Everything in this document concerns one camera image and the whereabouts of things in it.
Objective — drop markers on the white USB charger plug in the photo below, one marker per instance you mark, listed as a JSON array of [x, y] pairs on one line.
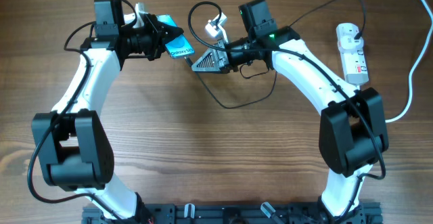
[[348, 44]]

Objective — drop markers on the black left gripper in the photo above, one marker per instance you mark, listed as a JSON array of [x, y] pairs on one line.
[[153, 38]]

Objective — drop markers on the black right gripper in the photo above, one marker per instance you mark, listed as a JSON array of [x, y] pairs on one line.
[[223, 58]]

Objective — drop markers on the smartphone with teal screen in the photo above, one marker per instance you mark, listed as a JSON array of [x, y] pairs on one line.
[[179, 47]]

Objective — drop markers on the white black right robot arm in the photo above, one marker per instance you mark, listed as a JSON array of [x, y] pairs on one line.
[[352, 134]]

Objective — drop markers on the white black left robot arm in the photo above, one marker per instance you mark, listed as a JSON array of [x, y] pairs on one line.
[[72, 148]]

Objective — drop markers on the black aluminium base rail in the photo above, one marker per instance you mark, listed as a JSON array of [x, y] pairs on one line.
[[297, 212]]

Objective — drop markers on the white power strip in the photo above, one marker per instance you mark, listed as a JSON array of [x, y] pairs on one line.
[[353, 64]]

